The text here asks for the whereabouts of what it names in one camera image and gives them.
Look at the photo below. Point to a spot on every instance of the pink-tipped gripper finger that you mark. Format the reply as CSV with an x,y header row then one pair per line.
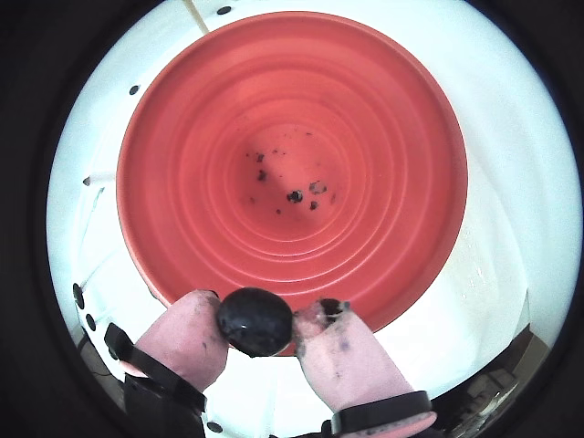
x,y
347,365
182,347

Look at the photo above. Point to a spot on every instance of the red collapsible cup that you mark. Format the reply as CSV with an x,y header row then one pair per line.
x,y
365,137

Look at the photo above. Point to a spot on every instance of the white foam board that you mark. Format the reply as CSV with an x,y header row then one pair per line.
x,y
493,283

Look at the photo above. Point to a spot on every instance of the thin white stick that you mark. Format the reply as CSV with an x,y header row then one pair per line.
x,y
102,177

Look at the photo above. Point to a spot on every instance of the tall beige wooden stick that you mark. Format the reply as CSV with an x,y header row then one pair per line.
x,y
197,16

